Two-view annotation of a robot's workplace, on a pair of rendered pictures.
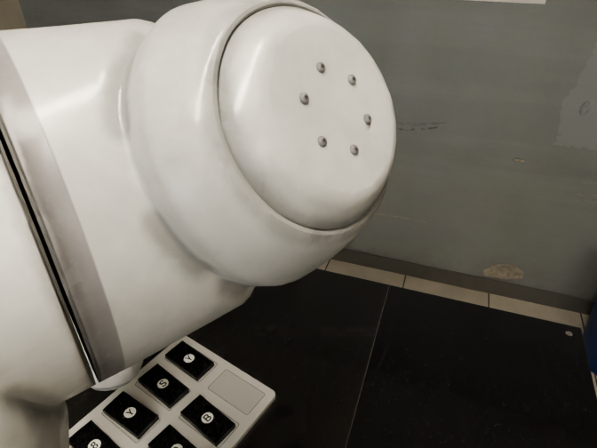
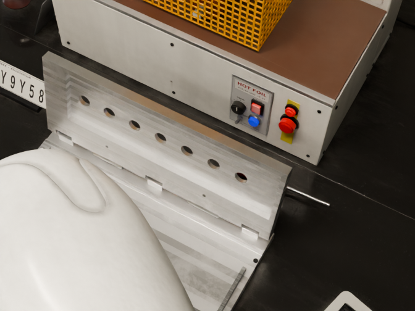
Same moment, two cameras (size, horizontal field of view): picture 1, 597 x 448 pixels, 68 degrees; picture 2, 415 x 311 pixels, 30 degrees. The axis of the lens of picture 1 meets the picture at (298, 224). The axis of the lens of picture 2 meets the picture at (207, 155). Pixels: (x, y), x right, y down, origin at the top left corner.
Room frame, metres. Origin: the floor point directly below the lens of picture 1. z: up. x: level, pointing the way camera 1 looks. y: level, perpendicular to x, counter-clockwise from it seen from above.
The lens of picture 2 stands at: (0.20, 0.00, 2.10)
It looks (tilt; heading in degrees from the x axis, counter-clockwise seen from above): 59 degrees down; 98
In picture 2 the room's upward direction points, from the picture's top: 2 degrees clockwise
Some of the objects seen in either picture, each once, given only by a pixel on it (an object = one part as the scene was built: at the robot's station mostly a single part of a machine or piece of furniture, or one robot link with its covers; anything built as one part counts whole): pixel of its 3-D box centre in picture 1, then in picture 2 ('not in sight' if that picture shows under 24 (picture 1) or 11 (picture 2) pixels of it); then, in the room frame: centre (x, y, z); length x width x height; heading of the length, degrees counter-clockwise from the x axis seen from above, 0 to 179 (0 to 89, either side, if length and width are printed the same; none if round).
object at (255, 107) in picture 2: not in sight; (256, 108); (0.18, 0.75, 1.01); 0.02 x 0.01 x 0.03; 160
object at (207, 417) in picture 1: (207, 420); not in sight; (0.48, 0.17, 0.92); 0.10 x 0.05 x 0.01; 51
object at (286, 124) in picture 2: not in sight; (287, 124); (0.24, 0.73, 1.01); 0.03 x 0.02 x 0.03; 160
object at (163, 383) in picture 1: (163, 385); not in sight; (0.56, 0.27, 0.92); 0.10 x 0.05 x 0.01; 52
